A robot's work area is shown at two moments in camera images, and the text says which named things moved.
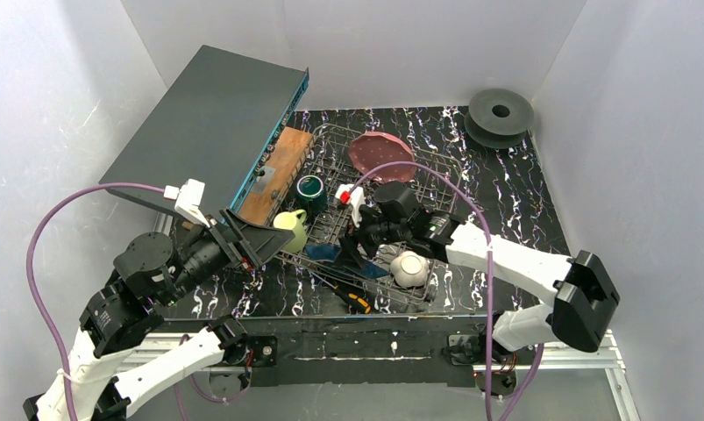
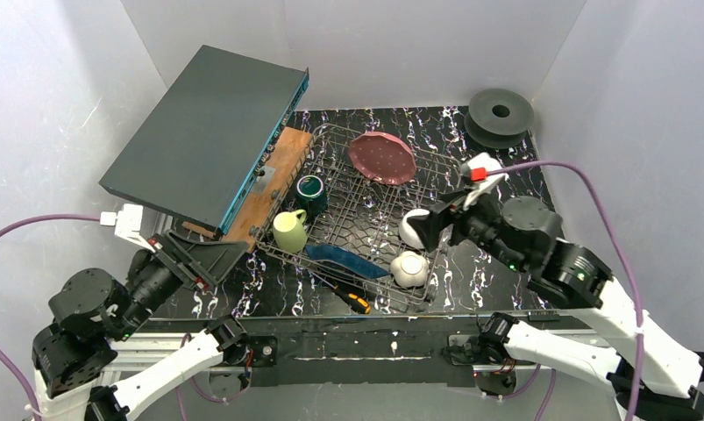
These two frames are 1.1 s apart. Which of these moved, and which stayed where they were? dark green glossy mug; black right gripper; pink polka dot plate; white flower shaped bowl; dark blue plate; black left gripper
Moved: black left gripper; black right gripper
Stayed: dark green glossy mug; pink polka dot plate; dark blue plate; white flower shaped bowl
